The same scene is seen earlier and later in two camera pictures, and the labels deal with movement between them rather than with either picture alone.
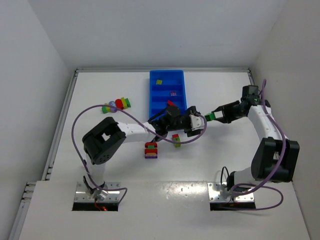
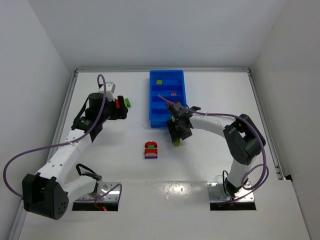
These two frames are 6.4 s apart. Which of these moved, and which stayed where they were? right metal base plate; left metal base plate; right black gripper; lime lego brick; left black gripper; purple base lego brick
Moved: right black gripper; left black gripper
Stayed: left metal base plate; purple base lego brick; right metal base plate; lime lego brick
